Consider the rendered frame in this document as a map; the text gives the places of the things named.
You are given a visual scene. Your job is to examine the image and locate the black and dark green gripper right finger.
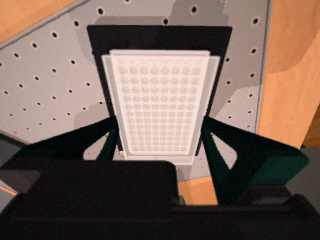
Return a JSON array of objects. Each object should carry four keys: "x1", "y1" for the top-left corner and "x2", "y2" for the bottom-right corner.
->
[{"x1": 200, "y1": 115, "x2": 310, "y2": 205}]

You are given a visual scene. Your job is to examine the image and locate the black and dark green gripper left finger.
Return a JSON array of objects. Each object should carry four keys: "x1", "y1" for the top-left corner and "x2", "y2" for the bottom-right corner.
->
[{"x1": 11, "y1": 115, "x2": 120, "y2": 160}]

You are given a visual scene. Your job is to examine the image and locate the white multi-well plate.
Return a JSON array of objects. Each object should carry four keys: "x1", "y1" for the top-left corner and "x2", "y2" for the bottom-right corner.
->
[{"x1": 109, "y1": 50, "x2": 210, "y2": 55}]

